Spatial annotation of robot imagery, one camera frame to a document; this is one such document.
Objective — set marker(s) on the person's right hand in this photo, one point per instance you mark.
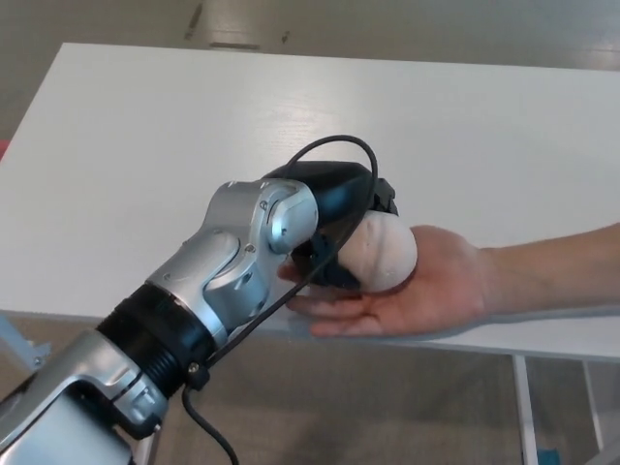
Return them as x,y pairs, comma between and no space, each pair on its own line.
436,290

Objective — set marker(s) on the pink dumpling toy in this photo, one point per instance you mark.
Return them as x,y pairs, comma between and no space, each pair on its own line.
387,257

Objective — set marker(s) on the teal object on floor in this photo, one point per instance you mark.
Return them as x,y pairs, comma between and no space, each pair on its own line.
549,453

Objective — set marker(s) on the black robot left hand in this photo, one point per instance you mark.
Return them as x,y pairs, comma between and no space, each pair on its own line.
339,189

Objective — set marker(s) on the person's right forearm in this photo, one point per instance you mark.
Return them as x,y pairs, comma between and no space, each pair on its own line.
557,271

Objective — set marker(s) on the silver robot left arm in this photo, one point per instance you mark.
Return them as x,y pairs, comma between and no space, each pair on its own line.
227,261

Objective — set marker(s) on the white thick desk leg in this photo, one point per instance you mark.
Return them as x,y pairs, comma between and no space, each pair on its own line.
525,412

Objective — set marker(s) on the white thin desk leg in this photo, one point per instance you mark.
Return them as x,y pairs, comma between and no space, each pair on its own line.
595,416

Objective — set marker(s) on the light blue metal frame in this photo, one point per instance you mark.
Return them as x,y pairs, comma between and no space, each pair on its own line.
19,346

